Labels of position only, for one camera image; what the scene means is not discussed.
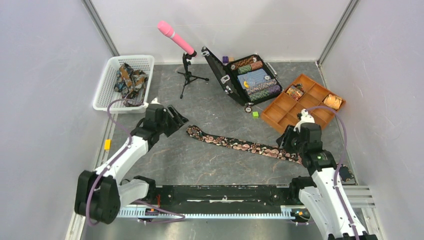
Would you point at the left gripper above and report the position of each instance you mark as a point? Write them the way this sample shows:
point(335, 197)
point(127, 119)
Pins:
point(177, 121)

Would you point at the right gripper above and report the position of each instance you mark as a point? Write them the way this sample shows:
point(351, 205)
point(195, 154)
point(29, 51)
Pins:
point(283, 139)

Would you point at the orange compartment tray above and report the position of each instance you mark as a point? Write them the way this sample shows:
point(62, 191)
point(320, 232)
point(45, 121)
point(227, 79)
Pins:
point(284, 109)

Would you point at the black floral tie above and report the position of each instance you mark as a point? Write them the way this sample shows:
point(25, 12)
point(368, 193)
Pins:
point(260, 149)

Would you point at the white plastic basket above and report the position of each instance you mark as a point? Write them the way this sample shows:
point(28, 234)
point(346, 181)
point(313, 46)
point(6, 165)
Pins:
point(105, 92)

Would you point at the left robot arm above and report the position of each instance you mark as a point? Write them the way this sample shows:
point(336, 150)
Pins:
point(99, 193)

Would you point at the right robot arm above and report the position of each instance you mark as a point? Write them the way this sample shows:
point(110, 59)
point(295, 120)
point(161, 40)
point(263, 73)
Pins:
point(321, 192)

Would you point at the rolled tan patterned tie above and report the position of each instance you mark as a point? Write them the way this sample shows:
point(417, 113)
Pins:
point(333, 101)

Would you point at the black tripod stand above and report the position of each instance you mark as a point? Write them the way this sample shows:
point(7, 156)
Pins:
point(188, 76)

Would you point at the rolled dark patterned tie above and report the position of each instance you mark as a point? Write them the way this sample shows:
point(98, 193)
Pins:
point(296, 91)

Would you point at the dark blue patterned tie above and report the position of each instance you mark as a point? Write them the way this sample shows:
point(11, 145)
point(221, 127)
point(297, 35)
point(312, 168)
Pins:
point(131, 84)

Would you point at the green cube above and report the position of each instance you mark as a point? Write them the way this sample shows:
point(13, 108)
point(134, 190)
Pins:
point(255, 115)

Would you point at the loose poker chip stack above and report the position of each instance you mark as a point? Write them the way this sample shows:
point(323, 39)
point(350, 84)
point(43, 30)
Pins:
point(248, 108)

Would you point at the yellow block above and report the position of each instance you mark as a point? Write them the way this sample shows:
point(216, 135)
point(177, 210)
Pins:
point(107, 144)

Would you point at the black poker chip case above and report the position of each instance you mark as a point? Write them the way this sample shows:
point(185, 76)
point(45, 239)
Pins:
point(248, 80)

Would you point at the pink microphone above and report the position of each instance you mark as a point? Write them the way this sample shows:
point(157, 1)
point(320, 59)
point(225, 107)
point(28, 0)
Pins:
point(166, 29)

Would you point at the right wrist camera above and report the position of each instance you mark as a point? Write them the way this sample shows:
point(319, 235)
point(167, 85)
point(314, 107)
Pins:
point(303, 117)

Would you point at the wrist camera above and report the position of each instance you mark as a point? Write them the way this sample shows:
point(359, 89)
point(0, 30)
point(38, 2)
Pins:
point(303, 117)
point(155, 101)

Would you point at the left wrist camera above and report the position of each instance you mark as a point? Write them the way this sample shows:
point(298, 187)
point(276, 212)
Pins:
point(155, 101)

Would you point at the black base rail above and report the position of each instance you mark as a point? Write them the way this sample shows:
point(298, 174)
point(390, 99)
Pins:
point(222, 199)

